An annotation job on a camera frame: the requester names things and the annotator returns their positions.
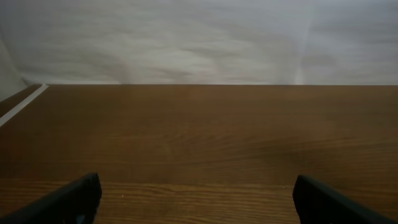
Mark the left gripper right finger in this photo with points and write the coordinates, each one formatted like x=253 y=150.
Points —
x=326 y=205

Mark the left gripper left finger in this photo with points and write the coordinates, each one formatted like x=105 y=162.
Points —
x=62 y=205

